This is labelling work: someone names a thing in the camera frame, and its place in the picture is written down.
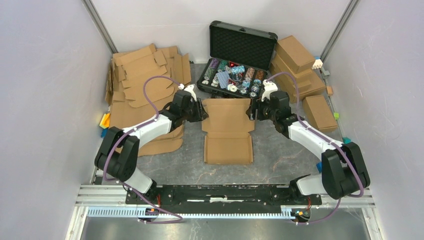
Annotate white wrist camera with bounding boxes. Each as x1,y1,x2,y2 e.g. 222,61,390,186
178,83,197,102
261,79,278,102

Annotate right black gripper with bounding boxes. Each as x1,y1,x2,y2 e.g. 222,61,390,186
245,96,278,122

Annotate single folded cardboard box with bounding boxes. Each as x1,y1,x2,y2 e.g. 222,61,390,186
302,95,338,133

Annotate blue green stacked bricks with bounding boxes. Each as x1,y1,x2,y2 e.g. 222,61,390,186
316,162,322,173

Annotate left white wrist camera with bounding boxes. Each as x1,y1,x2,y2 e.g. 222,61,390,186
178,83,197,102

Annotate small wooden cube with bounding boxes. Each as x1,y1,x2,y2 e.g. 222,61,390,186
326,86,334,97

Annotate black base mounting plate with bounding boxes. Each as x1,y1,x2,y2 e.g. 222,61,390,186
145,184,322,214

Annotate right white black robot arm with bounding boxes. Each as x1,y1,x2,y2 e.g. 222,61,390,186
246,90,371,204

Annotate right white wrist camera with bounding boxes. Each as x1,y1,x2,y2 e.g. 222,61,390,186
261,79,278,102

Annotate white blue toy brick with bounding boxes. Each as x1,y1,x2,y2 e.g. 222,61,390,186
311,56,324,70

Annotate lime green small block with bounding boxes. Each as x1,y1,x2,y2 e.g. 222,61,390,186
333,112,340,120

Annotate black poker chip case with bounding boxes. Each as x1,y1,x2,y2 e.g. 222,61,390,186
196,20,278,98

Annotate stack of flat cardboard blanks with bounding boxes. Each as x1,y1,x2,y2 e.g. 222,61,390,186
104,43,192,158

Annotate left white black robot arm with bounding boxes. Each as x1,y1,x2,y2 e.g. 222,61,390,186
94,89,209,204

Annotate orange yellow toy block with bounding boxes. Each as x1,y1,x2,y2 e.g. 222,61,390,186
99,113,110,129

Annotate teal cube block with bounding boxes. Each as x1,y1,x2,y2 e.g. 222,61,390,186
342,137,352,144

